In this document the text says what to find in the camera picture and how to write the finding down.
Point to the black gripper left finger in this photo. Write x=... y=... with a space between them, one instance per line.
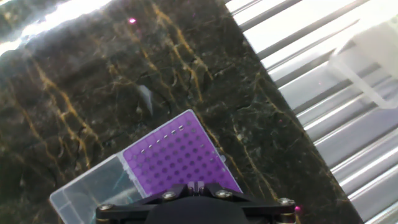
x=130 y=212

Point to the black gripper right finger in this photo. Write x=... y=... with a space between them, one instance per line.
x=267 y=211

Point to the white pipette tip box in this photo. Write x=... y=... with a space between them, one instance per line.
x=379 y=46

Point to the purple pipette tip holder box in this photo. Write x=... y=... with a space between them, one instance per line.
x=174 y=155

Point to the dark marble pattern mat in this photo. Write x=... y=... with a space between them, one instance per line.
x=93 y=77

